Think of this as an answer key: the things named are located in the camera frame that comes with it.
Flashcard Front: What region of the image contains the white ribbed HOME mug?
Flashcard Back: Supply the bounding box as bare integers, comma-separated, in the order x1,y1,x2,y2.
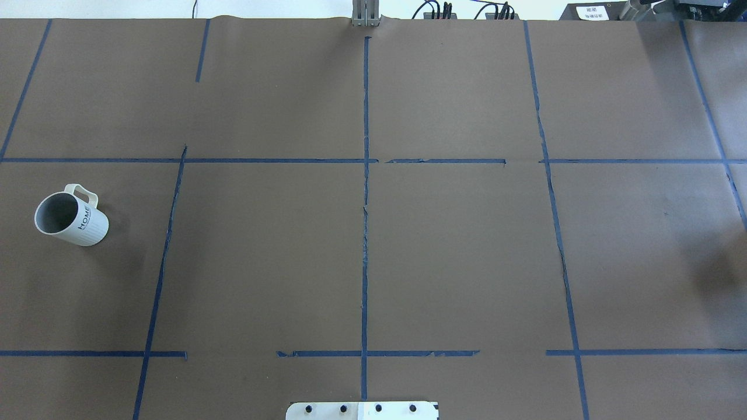
34,184,110,247

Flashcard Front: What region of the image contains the right black orange power strip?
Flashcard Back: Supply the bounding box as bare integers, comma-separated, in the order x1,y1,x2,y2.
473,1,521,20

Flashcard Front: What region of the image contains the black box with label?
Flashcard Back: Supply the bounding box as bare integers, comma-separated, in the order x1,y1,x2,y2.
558,1,627,22

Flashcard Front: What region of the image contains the black orange power strip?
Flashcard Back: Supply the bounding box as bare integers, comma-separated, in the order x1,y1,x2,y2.
411,1,458,20
473,1,521,20

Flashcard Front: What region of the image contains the aluminium frame post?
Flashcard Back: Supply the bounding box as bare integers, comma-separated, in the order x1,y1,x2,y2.
351,0,381,27

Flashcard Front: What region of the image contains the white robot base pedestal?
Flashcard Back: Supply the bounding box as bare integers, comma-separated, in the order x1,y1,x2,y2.
285,401,440,419

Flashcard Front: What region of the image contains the left black orange power strip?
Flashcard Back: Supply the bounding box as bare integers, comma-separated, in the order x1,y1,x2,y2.
411,1,458,20

